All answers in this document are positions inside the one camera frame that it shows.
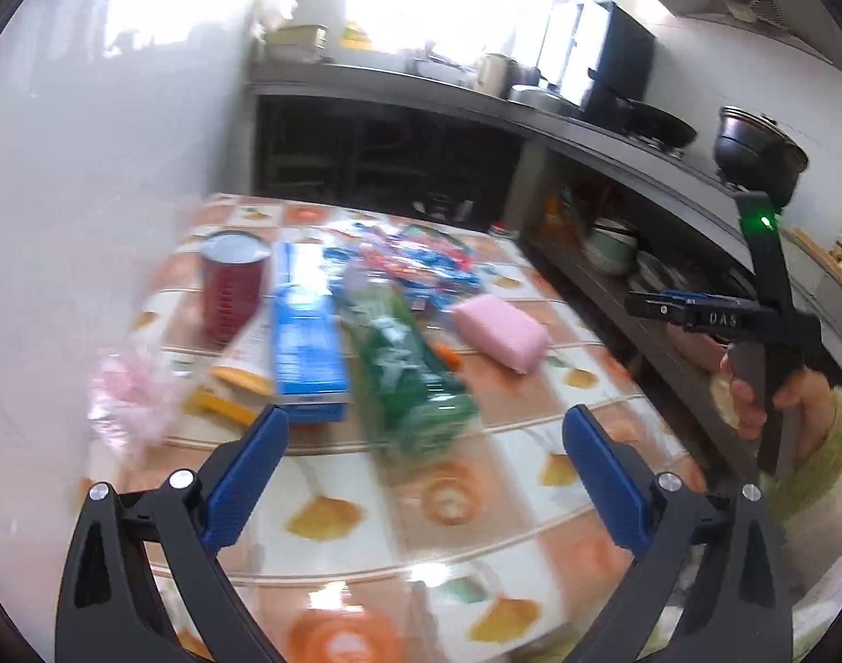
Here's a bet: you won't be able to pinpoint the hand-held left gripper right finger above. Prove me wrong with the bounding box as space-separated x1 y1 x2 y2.
562 406 798 663

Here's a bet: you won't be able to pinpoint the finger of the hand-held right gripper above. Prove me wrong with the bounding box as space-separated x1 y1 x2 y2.
626 292 698 333

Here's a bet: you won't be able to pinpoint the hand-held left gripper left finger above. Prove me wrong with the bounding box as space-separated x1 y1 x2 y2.
55 404 291 663

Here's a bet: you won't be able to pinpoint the white yellow medicine box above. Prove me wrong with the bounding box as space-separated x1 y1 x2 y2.
190 318 284 425

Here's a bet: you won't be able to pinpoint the green plastic bottle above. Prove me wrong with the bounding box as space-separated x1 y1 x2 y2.
338 266 481 460

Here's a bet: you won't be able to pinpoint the red drink can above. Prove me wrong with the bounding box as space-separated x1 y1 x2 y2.
200 230 270 346

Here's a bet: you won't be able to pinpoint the person's right forearm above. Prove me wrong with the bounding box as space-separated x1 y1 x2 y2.
762 387 842 567

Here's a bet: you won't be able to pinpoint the person's right hand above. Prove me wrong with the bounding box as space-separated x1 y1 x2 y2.
719 351 840 439

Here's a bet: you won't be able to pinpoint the stacked white plates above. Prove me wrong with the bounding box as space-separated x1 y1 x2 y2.
635 249 691 298

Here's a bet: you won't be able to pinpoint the pink plastic bowl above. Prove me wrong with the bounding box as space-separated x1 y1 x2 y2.
670 324 729 370

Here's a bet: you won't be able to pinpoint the patterned edge storage shelf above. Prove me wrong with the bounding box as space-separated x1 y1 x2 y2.
521 231 760 471

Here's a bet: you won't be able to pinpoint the green white bowls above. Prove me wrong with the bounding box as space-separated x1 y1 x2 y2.
587 217 639 276

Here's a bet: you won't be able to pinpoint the yellow seasoning packets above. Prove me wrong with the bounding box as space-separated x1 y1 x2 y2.
541 193 581 236

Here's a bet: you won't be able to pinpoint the pink plastic bag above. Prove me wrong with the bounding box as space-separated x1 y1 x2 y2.
93 345 187 457

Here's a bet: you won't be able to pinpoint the ginkgo print tablecloth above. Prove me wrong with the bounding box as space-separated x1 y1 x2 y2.
69 193 712 663

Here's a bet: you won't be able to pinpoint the blue toothpaste box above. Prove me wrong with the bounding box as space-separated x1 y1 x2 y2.
272 241 351 424

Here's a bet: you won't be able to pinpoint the pink sponge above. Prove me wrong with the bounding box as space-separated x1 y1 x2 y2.
450 293 552 374

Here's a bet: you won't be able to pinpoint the black wok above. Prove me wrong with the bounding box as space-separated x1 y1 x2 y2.
618 97 698 149

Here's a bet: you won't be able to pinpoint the dark cooking pot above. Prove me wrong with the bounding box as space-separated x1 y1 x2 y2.
712 105 809 207

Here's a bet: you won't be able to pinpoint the steel basin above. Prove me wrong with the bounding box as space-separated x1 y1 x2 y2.
509 83 577 118

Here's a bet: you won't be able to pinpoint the blue red snack wrapper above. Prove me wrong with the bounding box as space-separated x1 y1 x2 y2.
324 221 484 312

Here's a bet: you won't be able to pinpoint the black countertop appliance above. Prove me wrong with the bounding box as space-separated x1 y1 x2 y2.
538 0 657 129

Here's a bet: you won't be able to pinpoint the pale kettle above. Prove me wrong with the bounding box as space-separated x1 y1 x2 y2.
476 51 522 98

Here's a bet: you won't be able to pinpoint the dark kitchen counter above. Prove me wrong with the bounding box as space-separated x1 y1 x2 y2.
247 59 842 388

